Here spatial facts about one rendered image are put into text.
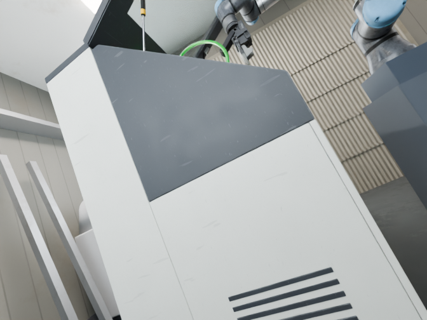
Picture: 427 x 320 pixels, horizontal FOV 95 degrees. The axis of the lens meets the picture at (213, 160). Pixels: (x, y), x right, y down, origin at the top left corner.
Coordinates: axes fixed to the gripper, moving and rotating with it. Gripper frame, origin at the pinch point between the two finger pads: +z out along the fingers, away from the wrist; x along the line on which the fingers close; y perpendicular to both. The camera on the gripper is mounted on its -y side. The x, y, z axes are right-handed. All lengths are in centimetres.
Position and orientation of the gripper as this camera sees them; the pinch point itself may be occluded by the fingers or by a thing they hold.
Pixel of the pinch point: (246, 63)
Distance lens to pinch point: 107.1
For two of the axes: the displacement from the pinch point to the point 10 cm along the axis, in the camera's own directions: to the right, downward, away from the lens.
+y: 8.6, -4.4, -2.7
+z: 4.1, 9.0, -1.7
